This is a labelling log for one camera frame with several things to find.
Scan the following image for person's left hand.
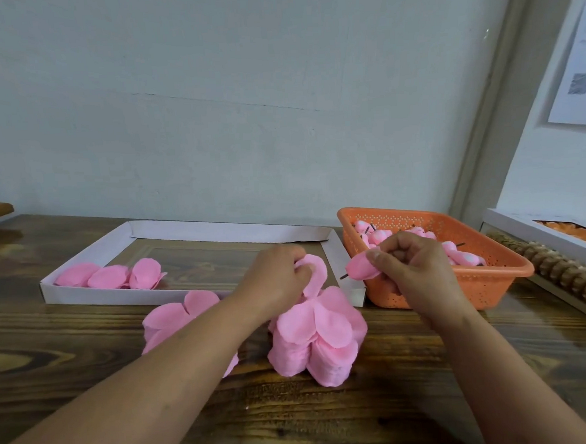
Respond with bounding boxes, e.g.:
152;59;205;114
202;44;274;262
233;243;320;318

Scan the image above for person's right hand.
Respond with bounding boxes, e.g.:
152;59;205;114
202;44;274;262
365;227;467;332

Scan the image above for single pink paper petal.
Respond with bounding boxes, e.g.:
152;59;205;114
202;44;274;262
293;253;329;300

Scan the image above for pink flower bud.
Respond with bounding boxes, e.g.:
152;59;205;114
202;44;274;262
338;251;384;283

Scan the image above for person's right forearm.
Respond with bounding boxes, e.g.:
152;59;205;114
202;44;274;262
423;285;586;444

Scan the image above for person's left forearm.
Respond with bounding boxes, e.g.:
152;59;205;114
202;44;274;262
0;286;283;444

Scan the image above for pile of pink flower buds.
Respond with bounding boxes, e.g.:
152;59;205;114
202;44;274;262
352;212;488;276

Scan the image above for tall stack of pink petals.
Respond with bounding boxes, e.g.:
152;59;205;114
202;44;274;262
264;283;372;392

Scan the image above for orange plastic basket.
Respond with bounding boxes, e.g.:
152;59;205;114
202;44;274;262
336;196;538;319

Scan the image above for white cardboard tray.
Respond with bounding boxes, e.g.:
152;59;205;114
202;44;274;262
36;206;368;328

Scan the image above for low stack of pink petals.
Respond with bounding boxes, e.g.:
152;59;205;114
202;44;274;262
138;288;241;384

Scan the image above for white cardboard box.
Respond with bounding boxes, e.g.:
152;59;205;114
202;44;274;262
482;202;586;287

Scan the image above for pink petal cluster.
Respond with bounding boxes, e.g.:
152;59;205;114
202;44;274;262
86;264;132;292
53;262;103;289
126;257;169;292

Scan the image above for wooden beaded strip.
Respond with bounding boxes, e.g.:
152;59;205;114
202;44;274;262
486;225;586;340

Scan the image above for heap of orange petals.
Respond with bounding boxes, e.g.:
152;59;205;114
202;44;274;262
536;217;586;255

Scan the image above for white paper sheet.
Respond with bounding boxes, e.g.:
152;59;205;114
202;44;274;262
540;0;586;130

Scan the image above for grey door frame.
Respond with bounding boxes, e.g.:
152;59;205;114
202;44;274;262
435;0;586;230

